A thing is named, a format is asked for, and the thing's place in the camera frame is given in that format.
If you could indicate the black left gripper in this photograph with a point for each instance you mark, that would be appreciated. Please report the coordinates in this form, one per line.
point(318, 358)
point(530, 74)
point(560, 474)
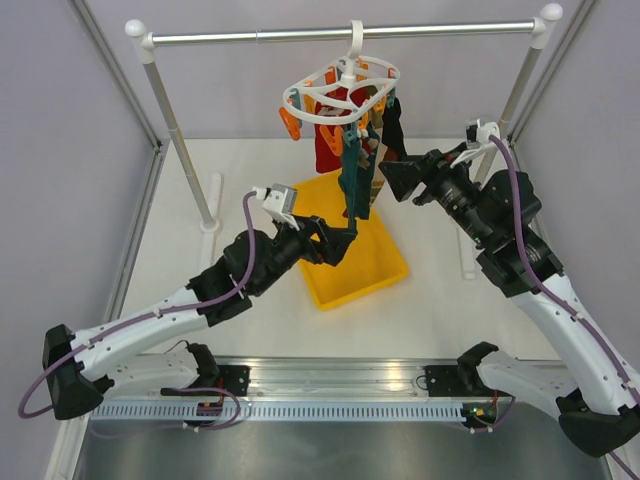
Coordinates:
point(334, 240)

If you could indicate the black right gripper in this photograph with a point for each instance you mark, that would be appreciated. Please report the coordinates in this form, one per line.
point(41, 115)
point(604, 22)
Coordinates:
point(432, 168)

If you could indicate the black sock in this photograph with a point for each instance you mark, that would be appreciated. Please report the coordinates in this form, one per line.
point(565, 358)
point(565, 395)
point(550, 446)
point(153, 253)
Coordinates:
point(393, 135)

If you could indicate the dark teal sock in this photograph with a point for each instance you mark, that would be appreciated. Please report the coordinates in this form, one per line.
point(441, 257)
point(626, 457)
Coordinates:
point(355, 207)

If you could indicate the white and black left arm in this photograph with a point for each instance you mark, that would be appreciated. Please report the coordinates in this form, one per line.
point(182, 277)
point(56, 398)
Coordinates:
point(86, 367)

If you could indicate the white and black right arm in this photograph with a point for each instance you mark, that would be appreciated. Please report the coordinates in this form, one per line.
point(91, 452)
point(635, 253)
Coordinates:
point(596, 402)

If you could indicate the white round clip hanger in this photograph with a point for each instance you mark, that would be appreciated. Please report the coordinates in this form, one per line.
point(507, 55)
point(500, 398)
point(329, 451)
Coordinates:
point(334, 83)

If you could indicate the striped beige maroon sock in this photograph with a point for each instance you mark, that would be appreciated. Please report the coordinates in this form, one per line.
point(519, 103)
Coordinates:
point(370, 180)

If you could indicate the yellow plastic tray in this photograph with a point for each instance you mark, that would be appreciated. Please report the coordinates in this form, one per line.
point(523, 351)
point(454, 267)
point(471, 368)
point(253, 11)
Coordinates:
point(371, 262)

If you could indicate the red sock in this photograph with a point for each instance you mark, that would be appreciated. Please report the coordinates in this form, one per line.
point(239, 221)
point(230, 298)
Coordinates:
point(327, 160)

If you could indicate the silver clothes rack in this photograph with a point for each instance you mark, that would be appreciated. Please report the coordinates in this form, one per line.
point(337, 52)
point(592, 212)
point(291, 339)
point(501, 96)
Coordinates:
point(539, 28)

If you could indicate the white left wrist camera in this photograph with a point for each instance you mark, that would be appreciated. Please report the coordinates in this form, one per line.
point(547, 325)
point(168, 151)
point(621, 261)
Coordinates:
point(278, 201)

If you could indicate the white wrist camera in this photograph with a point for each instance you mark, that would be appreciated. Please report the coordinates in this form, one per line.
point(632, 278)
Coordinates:
point(278, 201)
point(478, 141)

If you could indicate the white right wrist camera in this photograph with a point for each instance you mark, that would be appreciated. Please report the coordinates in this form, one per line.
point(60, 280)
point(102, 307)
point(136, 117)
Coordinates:
point(478, 141)

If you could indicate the aluminium table edge rail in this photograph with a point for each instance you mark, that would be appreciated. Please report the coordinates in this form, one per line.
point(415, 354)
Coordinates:
point(320, 375)

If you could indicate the white slotted cable duct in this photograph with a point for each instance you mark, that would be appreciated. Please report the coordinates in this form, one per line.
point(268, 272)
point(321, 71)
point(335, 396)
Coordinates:
point(282, 411)

